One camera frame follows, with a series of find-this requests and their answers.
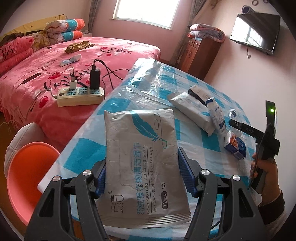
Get grey wet wipes pack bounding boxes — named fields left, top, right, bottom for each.
left=97, top=108, right=191, bottom=228

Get person's right forearm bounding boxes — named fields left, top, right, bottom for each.
left=257, top=191, right=287, bottom=239

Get person's right hand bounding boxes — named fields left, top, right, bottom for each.
left=250, top=153, right=281, bottom=207

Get small blue white box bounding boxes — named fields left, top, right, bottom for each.
left=224, top=131, right=246, bottom=160

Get blue white checkered tablecloth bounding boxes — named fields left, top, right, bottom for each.
left=37, top=58, right=262, bottom=241

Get blue white crumpled carton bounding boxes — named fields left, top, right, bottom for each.
left=206, top=97, right=226, bottom=133

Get orange plastic bucket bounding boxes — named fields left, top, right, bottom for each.
left=7, top=142, right=60, bottom=225

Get dark box on table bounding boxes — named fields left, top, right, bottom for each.
left=188, top=85, right=212, bottom=108

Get cream power strip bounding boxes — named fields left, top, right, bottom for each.
left=57, top=87, right=104, bottom=107

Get brown wooden cabinet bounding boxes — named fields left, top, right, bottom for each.
left=177, top=37, right=221, bottom=80

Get pink floral bed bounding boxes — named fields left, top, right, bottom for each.
left=1, top=37, right=161, bottom=151

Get white usb charger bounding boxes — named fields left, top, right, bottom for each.
left=69, top=76, right=77, bottom=90

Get folded quilt on cabinet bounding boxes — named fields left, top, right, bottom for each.
left=189, top=24, right=226, bottom=43

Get black power adapter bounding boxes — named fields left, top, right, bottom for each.
left=89, top=65, right=101, bottom=90

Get white tube on bed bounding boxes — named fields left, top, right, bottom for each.
left=60, top=54, right=82, bottom=67

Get olive cloth on bed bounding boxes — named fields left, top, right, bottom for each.
left=64, top=41, right=94, bottom=54

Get window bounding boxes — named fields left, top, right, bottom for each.
left=112, top=0, right=180, bottom=29

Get folded pink blanket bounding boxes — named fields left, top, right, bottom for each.
left=1, top=36, right=34, bottom=76

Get rolled colourful quilt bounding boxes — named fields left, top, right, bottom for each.
left=45, top=19, right=85, bottom=45

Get yellow headboard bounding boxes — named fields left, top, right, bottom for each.
left=1, top=14, right=67, bottom=40

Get wall mounted television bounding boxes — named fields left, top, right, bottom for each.
left=230, top=12, right=280, bottom=55

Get black cable on bed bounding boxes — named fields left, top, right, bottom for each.
left=92, top=59, right=130, bottom=93

